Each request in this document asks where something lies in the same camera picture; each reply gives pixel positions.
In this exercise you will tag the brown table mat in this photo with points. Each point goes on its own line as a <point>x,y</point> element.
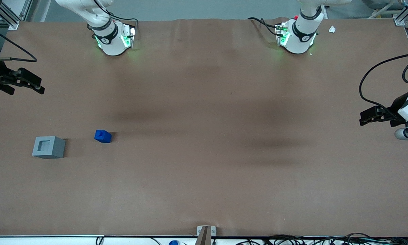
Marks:
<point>204,153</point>

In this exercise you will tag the gray camera mount bracket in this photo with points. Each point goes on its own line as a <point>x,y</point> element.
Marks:
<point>205,234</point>

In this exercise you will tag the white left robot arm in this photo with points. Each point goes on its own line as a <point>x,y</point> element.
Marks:
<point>297,42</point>

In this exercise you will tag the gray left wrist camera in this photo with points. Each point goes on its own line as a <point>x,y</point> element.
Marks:
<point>406,133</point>

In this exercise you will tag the blue round cap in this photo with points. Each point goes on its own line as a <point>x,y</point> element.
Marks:
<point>173,243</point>

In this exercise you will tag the gray square base block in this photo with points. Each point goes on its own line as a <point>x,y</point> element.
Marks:
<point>54,151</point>

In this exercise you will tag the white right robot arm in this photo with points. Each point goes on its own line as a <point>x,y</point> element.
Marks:
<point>112,44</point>

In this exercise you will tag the white tube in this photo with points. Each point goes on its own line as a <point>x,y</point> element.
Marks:
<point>382,11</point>

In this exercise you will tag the blue plastic part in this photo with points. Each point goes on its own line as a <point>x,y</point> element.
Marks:
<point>103,136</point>

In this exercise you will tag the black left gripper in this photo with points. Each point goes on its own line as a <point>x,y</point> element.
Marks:
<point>395,109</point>

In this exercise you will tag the aluminium frame profile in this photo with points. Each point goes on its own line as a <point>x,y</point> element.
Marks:
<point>10,17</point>
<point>403,15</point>

